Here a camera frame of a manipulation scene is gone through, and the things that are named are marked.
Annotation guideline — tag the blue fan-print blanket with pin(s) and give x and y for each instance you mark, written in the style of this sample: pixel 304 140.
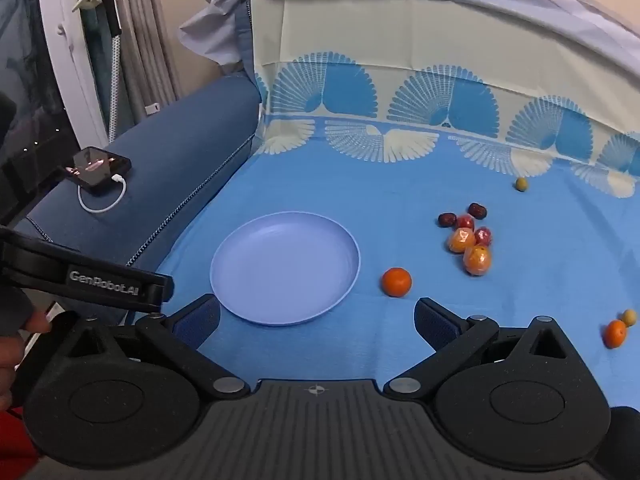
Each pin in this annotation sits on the blue fan-print blanket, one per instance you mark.
pixel 400 170

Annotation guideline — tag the blue upholstered bed frame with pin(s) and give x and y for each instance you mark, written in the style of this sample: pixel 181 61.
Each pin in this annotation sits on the blue upholstered bed frame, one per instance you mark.
pixel 185 145

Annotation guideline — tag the bright red jujube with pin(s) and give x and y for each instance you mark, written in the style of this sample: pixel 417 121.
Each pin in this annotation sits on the bright red jujube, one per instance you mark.
pixel 483 235
pixel 465 221

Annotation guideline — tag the white drying rack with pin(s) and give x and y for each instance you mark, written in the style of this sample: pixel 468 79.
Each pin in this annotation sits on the white drying rack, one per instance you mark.
pixel 145 35

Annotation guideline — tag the person's left hand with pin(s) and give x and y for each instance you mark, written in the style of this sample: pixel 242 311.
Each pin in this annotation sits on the person's left hand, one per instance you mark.
pixel 15 355

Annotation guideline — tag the light blue plastic plate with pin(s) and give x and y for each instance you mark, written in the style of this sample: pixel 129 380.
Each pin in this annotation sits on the light blue plastic plate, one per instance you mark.
pixel 285 265

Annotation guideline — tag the plastic-wrapped orange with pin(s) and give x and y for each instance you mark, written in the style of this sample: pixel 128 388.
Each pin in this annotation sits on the plastic-wrapped orange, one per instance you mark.
pixel 460 241
pixel 477 260

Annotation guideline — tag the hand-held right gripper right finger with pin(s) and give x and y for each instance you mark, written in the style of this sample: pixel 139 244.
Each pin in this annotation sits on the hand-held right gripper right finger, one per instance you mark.
pixel 435 325

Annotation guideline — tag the black charging device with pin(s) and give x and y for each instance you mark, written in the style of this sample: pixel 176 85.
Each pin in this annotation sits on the black charging device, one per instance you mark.
pixel 97 170

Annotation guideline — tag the dark red jujube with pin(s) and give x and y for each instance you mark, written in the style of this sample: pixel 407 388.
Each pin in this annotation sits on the dark red jujube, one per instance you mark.
pixel 477 210
pixel 446 219

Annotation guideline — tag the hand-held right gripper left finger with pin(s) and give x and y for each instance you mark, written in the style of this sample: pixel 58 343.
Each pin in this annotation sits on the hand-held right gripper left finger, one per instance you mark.
pixel 197 322

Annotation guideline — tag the white window frame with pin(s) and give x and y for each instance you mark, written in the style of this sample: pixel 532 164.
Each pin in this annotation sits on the white window frame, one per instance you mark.
pixel 65 35

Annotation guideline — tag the small orange kumquat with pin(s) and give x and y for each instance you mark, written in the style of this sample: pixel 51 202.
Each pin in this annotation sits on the small orange kumquat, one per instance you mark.
pixel 615 334

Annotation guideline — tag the bare orange tangerine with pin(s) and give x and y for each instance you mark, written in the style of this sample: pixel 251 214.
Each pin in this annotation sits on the bare orange tangerine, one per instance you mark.
pixel 397 281

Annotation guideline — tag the small yellow round fruit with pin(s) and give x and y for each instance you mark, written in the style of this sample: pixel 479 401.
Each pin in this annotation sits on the small yellow round fruit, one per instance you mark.
pixel 521 184
pixel 629 317

